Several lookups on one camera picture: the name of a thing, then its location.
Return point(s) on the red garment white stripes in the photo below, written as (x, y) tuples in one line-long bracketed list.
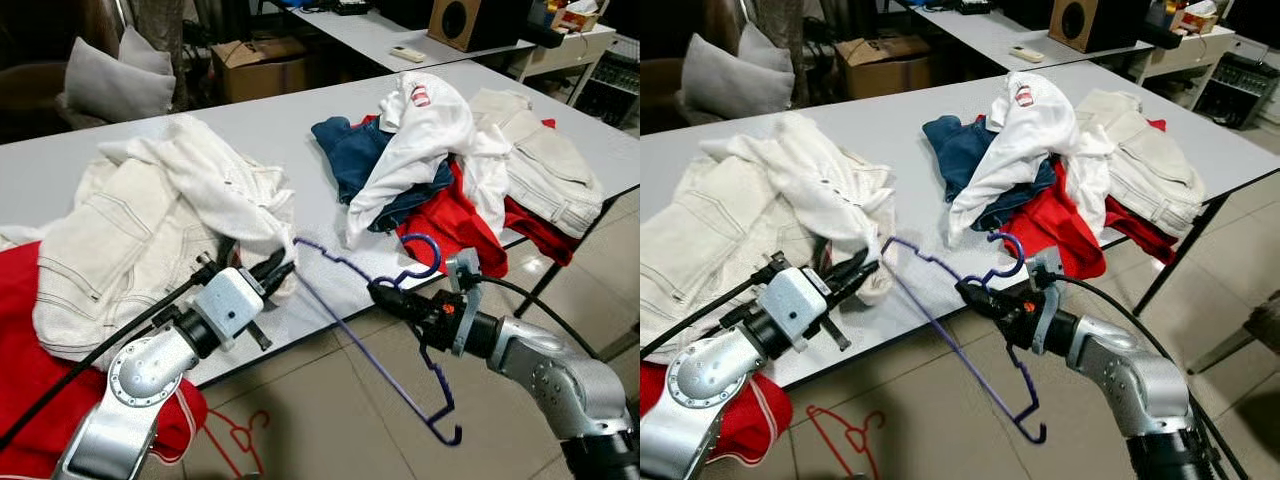
[(750, 420), (25, 350)]

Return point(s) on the grey pillow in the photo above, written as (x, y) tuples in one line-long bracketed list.
[(148, 48), (115, 90), (735, 88), (770, 45)]

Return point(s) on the plain red garment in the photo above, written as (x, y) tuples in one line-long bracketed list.
[(450, 225), (1050, 225)]

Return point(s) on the black equipment rack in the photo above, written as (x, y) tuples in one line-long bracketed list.
[(1235, 90), (610, 85)]

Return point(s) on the red yellow box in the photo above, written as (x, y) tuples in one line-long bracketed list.
[(1195, 18), (575, 20)]

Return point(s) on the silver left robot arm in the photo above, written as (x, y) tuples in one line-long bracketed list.
[(130, 380), (705, 385)]

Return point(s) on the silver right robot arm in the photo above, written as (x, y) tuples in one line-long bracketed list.
[(560, 375), (1130, 380)]

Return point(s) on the blue jeans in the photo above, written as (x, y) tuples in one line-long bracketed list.
[(955, 150), (345, 155)]

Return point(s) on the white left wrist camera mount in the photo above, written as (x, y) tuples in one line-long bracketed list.
[(795, 305), (228, 305)]

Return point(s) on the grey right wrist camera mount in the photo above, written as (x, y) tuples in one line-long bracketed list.
[(1045, 268), (462, 268)]

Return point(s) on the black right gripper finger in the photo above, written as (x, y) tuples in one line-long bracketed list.
[(980, 289), (394, 291), (983, 306), (398, 308)]

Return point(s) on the wooden black speaker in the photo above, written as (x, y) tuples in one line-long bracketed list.
[(455, 20), (1075, 20)]

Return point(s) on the cream trousers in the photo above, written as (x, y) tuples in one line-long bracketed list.
[(545, 165), (1150, 165)]

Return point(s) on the white table black legs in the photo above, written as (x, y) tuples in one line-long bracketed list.
[(300, 110), (900, 105)]

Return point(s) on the white remote control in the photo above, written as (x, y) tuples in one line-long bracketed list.
[(1027, 53), (407, 53)]

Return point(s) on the cream denim garment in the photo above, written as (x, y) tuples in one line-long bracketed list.
[(710, 240), (100, 260)]

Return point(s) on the white desk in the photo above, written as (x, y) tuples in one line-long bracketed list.
[(990, 30), (370, 30)]

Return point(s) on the brown cardboard box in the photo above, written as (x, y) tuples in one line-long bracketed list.
[(260, 75), (885, 70)]

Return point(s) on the white shirt red badge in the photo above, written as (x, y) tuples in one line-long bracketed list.
[(420, 140), (1030, 140)]

